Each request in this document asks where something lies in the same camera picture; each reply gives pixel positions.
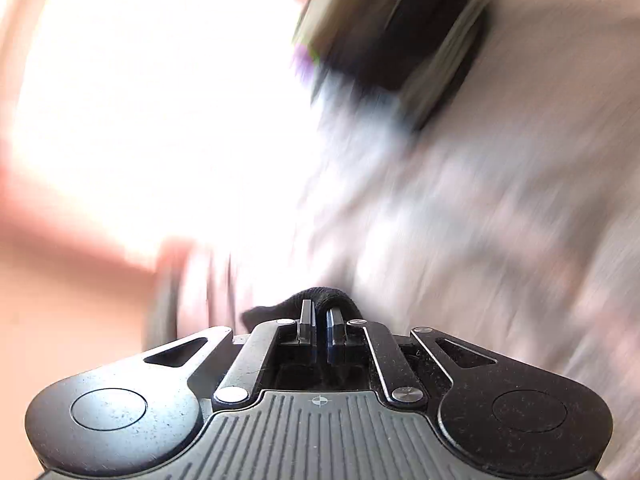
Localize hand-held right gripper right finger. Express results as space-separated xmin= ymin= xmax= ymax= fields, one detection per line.
xmin=326 ymin=308 xmax=499 ymax=404

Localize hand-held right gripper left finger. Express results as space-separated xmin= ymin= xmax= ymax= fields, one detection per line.
xmin=142 ymin=300 xmax=317 ymax=407

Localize black knit garment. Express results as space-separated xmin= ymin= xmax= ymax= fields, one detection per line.
xmin=240 ymin=287 xmax=362 ymax=335

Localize stack of folded clothes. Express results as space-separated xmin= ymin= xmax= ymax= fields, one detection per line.
xmin=294 ymin=0 xmax=490 ymax=132

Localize pinkish grey bed blanket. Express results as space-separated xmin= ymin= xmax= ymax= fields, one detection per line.
xmin=145 ymin=0 xmax=640 ymax=480

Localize bright window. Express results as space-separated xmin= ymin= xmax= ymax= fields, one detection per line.
xmin=12 ymin=0 xmax=323 ymax=266

